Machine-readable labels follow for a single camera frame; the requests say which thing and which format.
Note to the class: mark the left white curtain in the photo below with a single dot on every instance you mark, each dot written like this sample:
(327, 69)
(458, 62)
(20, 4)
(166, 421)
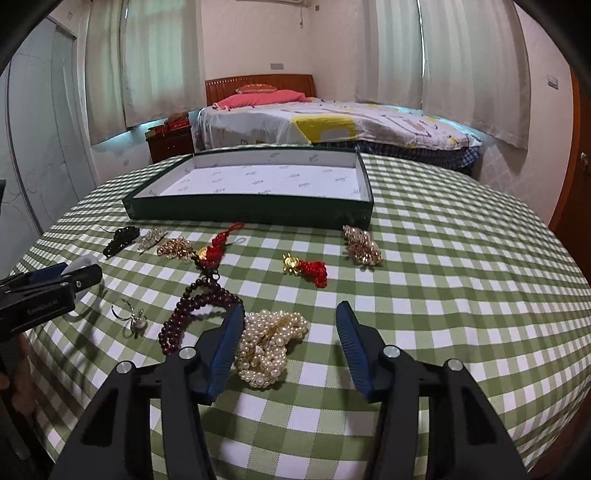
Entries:
(144, 60)

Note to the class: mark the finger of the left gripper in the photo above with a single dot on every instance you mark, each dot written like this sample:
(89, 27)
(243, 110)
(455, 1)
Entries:
(82, 279)
(34, 277)

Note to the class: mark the white air conditioner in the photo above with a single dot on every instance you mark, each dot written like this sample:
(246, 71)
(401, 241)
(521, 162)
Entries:
(296, 3)

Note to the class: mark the dark wooden nightstand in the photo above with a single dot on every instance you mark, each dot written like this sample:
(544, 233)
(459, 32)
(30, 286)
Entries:
(164, 142)

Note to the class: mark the silver rhinestone hair clip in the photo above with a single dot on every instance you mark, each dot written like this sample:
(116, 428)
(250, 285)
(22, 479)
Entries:
(150, 239)

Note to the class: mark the green white checkered tablecloth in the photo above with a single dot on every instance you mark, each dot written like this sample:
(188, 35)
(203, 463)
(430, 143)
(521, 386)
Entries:
(469, 273)

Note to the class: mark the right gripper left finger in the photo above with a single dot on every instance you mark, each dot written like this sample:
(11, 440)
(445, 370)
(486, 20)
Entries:
(111, 439)

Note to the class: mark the right white curtain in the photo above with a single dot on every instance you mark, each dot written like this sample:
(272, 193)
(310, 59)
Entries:
(465, 61)

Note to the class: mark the person's left hand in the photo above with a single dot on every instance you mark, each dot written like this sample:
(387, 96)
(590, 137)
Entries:
(21, 383)

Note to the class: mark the white jade bangle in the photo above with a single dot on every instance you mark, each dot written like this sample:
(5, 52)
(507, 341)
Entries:
(78, 263)

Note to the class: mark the wall light switch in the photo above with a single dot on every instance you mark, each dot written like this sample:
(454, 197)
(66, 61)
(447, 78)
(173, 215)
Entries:
(552, 82)

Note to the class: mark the wooden headboard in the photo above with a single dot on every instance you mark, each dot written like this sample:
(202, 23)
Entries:
(218, 89)

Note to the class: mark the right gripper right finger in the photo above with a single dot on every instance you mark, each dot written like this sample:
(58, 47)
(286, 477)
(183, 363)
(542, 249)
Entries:
(467, 439)

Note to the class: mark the red knot gold figure charm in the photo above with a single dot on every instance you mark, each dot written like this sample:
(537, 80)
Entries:
(315, 271)

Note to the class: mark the green shallow cardboard box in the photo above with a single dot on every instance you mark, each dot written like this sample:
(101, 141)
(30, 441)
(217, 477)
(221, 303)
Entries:
(292, 186)

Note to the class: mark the bed with patterned sheet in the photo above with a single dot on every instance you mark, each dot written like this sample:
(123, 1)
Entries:
(369, 128)

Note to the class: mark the wooden door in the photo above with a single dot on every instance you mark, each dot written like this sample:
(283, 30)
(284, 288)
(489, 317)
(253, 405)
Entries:
(571, 219)

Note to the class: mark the pink pillow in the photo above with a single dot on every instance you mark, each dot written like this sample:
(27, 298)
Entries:
(260, 99)

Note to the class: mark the orange patterned pillow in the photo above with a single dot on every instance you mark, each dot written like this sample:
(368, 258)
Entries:
(258, 88)

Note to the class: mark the red boxes on nightstand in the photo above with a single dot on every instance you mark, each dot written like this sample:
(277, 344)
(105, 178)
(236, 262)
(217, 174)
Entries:
(175, 121)

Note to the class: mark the gold pearl cluster brooch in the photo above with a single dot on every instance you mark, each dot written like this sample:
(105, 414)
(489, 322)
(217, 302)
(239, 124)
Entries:
(362, 248)

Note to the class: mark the glass sliding wardrobe door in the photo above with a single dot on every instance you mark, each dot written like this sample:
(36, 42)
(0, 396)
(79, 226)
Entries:
(43, 160)

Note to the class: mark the white curtain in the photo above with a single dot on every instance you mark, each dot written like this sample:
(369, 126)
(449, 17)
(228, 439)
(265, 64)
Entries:
(144, 60)
(465, 61)

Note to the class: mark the red knot gold coin charm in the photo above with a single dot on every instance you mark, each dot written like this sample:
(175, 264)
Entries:
(210, 256)

